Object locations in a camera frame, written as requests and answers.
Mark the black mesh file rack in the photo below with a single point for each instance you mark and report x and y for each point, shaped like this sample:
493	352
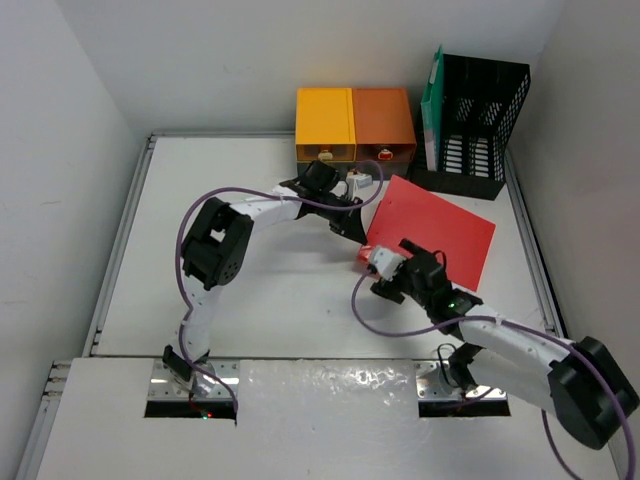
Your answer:
481	104

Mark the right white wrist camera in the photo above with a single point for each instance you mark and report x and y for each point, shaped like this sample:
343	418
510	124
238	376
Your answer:
385	262

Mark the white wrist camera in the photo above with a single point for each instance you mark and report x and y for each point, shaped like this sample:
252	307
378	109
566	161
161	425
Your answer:
385	262
357	180

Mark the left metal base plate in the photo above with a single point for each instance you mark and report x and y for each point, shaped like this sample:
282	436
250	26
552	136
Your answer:
166	386

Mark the white foam front board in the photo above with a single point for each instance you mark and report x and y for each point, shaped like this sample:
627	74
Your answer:
300	420

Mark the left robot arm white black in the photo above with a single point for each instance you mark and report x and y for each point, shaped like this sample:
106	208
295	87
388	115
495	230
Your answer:
214	236

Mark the yellow drawer box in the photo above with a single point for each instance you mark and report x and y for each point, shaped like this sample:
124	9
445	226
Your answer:
325	125

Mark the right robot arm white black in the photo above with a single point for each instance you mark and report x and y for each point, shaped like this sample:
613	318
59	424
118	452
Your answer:
579	383

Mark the transparent grey drawer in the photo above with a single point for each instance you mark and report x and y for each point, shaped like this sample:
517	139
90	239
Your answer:
400	169

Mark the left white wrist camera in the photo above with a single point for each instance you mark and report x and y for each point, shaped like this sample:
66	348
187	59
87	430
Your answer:
357	180

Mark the green clip file folder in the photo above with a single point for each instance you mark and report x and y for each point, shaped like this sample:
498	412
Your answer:
431	110

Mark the metal base plate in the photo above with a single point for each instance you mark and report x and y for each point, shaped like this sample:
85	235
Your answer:
166	386
434	384

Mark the red clip file folder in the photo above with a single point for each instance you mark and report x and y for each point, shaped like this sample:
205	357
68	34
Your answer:
407	211

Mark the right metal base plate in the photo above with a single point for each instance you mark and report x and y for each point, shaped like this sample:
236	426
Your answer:
434	384

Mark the orange drawer box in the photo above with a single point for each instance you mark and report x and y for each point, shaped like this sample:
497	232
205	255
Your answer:
383	125

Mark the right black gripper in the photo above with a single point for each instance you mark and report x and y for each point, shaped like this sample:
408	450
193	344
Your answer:
390	289

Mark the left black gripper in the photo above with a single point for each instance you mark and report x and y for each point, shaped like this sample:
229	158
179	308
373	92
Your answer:
349	224

